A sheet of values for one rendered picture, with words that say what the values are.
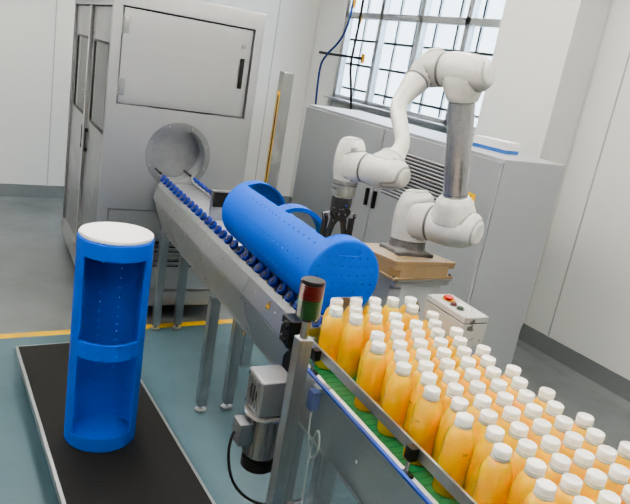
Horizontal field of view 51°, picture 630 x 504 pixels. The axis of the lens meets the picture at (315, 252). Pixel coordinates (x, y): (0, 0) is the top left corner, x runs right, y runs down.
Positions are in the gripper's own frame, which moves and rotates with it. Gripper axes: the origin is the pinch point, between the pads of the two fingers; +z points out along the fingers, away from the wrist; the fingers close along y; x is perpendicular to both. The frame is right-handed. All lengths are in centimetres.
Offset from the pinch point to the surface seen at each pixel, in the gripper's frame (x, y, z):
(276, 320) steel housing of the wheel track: 0.9, 18.8, 27.1
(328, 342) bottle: 46, 23, 15
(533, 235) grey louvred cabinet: -70, -174, 10
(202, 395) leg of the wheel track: -79, 13, 102
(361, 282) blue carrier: 20.0, -1.7, 5.3
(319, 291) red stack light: 67, 41, -10
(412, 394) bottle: 85, 20, 11
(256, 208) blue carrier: -36.5, 16.8, -5.3
